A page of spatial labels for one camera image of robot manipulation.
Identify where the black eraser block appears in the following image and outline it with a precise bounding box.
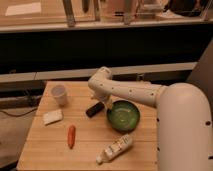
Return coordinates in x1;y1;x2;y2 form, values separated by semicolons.
86;102;104;117

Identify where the green bowl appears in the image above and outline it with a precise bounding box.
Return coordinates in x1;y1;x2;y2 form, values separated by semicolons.
106;100;140;132

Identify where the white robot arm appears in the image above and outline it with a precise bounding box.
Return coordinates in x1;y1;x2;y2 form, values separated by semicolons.
88;67;213;171

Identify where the white ceramic cup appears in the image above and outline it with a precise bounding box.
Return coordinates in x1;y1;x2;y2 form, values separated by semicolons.
51;85;68;106

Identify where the white plastic bottle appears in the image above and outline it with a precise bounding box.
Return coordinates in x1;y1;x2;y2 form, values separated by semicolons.
96;134;133;164

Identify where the orange carrot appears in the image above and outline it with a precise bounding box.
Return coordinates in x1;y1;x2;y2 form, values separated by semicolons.
67;125;76;149

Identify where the white sponge block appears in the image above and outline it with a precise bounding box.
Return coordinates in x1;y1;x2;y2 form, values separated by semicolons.
43;109;63;125

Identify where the white paper sheet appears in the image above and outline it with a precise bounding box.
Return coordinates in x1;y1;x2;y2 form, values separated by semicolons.
5;2;41;16

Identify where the black cable on floor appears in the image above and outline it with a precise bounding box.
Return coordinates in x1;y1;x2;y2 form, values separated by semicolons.
0;107;38;119

